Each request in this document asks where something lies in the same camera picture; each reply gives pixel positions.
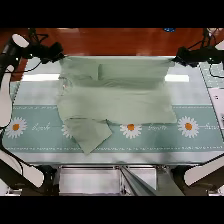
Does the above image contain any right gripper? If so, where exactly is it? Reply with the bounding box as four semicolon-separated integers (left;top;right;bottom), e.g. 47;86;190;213
172;46;202;68

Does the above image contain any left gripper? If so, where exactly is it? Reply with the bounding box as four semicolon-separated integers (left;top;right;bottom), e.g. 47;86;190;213
39;41;66;65

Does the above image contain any pale green T-shirt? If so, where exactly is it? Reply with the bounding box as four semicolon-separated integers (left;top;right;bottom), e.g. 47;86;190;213
55;54;178;155

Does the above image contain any white paper sheet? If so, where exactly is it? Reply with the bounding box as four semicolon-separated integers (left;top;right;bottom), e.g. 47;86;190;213
208;87;224;131

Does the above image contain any silver frame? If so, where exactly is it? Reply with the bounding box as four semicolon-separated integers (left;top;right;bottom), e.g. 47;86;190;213
0;161;224;197

